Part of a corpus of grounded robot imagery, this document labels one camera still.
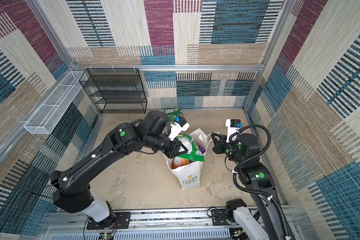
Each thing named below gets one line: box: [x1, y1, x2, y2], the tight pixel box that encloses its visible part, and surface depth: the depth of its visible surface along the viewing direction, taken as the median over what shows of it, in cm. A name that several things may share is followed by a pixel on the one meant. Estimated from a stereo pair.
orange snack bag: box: [172, 156, 192, 169], surface depth 77 cm
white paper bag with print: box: [163, 153, 204, 190], surface depth 72 cm
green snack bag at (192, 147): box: [176, 133, 205, 162], surface depth 62 cm
